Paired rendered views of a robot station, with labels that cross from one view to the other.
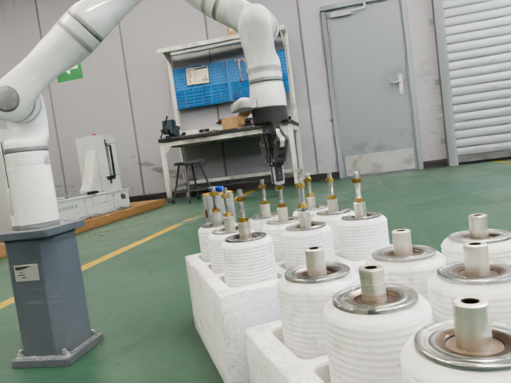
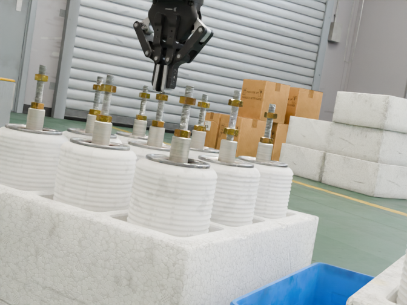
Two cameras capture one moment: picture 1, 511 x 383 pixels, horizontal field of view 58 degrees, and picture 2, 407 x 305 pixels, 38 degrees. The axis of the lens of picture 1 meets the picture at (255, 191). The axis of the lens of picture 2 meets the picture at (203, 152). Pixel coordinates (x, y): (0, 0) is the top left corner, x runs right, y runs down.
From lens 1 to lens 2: 0.57 m
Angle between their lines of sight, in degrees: 43
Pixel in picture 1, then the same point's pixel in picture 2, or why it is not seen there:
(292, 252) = (221, 195)
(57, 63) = not seen: outside the picture
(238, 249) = (194, 178)
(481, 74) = (111, 23)
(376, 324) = not seen: outside the picture
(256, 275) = (203, 221)
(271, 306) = (223, 270)
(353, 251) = (261, 206)
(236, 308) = (198, 270)
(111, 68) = not seen: outside the picture
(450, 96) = (74, 35)
